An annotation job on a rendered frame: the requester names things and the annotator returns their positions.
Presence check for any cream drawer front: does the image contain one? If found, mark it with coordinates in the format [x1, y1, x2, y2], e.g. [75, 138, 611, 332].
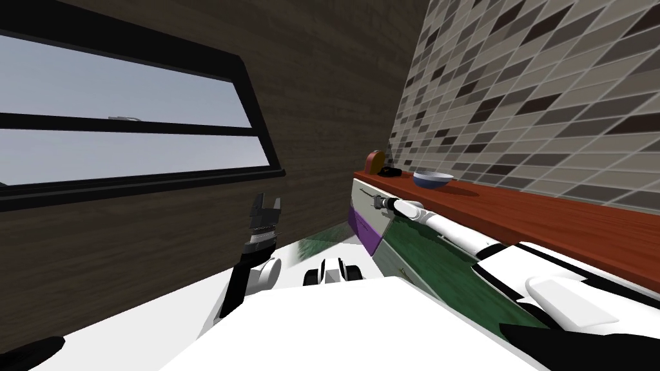
[350, 177, 399, 243]

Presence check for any green cupboard door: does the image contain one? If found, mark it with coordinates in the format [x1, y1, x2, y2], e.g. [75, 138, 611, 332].
[374, 216, 548, 341]

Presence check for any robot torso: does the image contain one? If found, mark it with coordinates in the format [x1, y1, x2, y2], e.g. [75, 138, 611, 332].
[159, 256, 550, 371]

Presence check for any blue and white bowl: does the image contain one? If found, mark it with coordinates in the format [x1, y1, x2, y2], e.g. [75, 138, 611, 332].
[412, 171, 454, 191]

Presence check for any purple drawer front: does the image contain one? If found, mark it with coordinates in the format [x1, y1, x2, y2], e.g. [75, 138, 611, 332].
[347, 205, 383, 257]

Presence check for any black framed window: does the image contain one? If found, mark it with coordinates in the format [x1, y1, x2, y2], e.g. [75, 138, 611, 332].
[0, 0, 287, 213]

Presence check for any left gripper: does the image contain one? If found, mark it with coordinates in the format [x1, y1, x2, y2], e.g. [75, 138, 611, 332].
[247, 193, 284, 241]

